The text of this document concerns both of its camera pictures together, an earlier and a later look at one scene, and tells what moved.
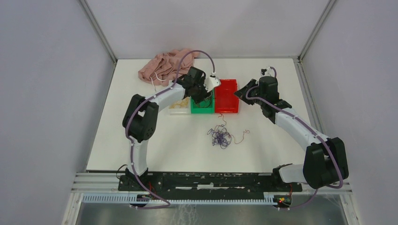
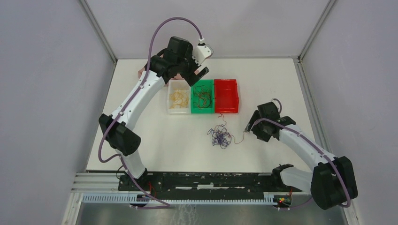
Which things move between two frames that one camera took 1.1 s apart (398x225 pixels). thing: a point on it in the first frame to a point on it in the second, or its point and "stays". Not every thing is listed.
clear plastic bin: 183,107 stays
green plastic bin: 204,106 stays
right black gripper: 241,93 to 263,136
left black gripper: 204,94 to 192,78
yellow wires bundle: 183,103 stays
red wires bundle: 205,103 stays
